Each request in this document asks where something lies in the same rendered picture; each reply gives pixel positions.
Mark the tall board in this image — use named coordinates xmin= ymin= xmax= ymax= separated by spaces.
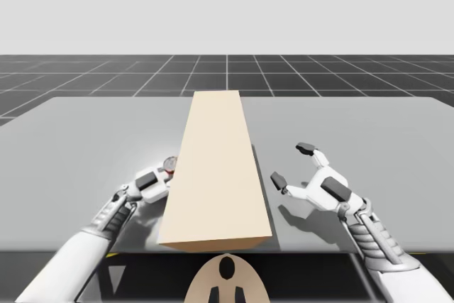
xmin=157 ymin=90 xmax=273 ymax=255

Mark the red and white can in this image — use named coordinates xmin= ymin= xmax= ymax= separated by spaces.
xmin=162 ymin=155 xmax=179 ymax=177

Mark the tan robot part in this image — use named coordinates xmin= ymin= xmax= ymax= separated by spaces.
xmin=184 ymin=253 xmax=270 ymax=303

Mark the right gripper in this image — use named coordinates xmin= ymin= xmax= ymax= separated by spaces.
xmin=270 ymin=142 xmax=363 ymax=214

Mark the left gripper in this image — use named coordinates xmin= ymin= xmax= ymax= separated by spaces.
xmin=133 ymin=165 xmax=172 ymax=204

